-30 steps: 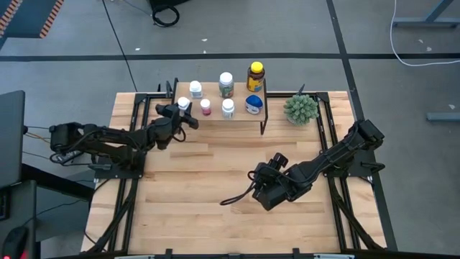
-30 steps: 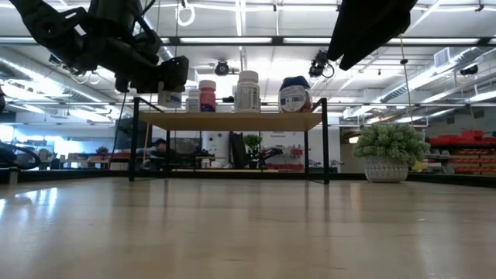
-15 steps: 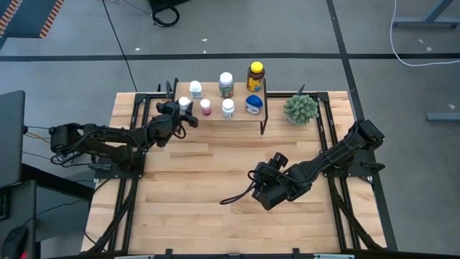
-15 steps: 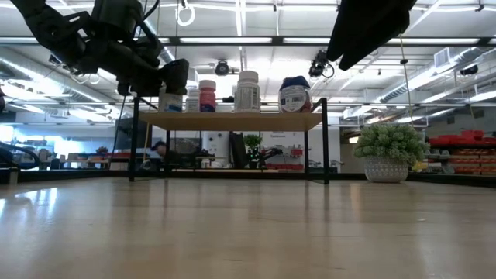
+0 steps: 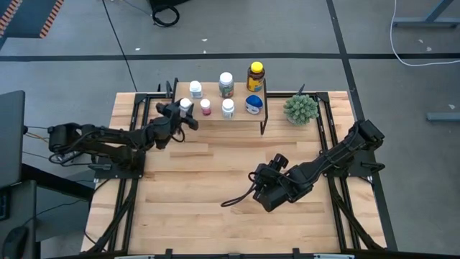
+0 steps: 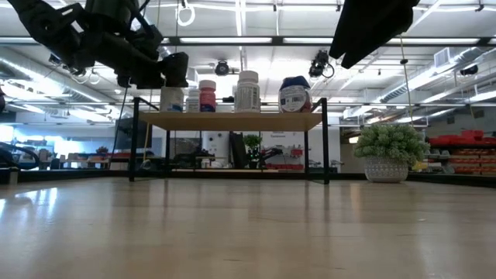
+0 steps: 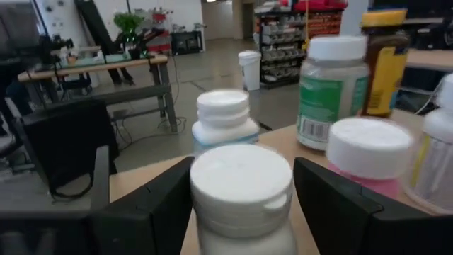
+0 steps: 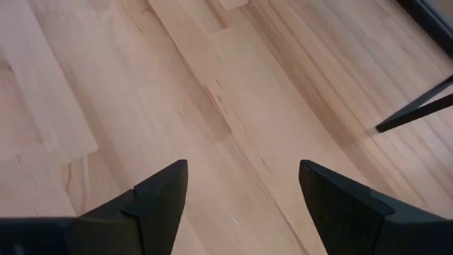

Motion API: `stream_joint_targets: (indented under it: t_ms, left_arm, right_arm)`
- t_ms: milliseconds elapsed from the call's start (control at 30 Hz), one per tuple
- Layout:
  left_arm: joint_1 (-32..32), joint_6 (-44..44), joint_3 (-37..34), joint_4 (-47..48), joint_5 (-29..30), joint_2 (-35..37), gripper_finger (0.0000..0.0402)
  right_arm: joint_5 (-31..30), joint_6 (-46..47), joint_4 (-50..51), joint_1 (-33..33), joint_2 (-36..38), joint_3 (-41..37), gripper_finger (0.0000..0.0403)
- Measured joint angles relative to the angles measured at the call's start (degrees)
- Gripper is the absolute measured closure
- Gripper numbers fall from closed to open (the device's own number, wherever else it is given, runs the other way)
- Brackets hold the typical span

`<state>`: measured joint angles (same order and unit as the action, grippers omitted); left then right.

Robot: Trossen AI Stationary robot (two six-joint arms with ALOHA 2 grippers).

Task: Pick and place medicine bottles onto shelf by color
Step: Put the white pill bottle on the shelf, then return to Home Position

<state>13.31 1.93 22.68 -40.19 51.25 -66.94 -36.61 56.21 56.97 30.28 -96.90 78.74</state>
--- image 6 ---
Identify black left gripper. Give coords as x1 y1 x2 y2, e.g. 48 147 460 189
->
83 25 190 90

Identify pink bottle white cap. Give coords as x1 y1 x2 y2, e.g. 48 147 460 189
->
198 79 217 113

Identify large white-cap labelled bottle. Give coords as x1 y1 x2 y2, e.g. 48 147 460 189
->
233 70 261 114

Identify blue-cap medicine bottle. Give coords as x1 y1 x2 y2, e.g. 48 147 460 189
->
277 75 313 114

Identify wooden shelf black legs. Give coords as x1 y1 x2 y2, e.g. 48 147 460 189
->
129 96 330 186

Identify white air vent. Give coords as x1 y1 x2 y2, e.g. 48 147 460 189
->
433 46 451 69

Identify large dark background screen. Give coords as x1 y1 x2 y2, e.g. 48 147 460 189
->
114 117 153 150

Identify white background cabinet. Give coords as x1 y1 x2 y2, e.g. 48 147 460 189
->
201 131 230 167

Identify small green background plant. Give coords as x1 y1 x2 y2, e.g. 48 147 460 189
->
243 134 264 170

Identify green potted plant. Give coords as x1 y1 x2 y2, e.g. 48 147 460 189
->
352 122 431 184

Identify background work table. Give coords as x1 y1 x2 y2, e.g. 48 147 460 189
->
57 153 113 170

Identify red storage bins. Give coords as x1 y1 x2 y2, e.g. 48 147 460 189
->
428 129 496 175

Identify yellow hanging cable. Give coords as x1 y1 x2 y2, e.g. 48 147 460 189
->
398 36 415 127

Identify black overhead camera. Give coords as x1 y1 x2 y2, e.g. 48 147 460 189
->
308 49 335 79

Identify black aluminium table frame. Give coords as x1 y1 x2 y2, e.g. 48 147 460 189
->
0 167 496 189

